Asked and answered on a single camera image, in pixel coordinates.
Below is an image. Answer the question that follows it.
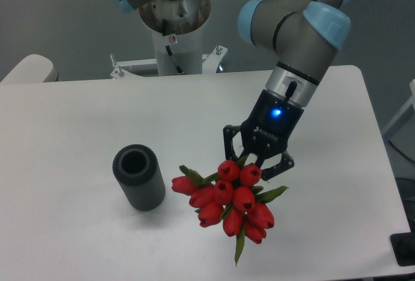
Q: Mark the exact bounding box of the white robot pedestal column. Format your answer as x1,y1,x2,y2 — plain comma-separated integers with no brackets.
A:
139,0,211,67

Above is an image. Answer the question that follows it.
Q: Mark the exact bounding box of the black box at table edge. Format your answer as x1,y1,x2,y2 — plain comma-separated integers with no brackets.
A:
390,232,414,267

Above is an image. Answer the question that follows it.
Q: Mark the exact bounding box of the red tulip bouquet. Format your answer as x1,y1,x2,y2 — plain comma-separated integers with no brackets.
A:
171,156,288,263

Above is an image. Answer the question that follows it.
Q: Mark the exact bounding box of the dark grey ribbed vase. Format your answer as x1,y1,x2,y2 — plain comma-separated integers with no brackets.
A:
112,144,165,212

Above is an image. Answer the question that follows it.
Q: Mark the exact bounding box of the beige chair backrest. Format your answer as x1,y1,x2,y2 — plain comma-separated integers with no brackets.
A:
1,54,59,85

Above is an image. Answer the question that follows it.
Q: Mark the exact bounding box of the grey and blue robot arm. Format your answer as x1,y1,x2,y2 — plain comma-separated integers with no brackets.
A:
114,0,351,180

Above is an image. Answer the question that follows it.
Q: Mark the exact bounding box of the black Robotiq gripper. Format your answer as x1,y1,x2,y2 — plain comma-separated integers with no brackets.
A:
222,90,304,181

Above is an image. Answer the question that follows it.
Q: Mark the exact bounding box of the black cable on pedestal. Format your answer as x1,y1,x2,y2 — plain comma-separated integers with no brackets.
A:
165,45,185,76

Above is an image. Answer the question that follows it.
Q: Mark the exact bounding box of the white metal base frame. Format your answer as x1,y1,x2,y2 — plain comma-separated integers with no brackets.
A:
110,45,228,79

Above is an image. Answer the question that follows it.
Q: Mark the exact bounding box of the white furniture at right edge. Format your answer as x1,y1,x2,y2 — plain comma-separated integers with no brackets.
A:
381,80,414,141

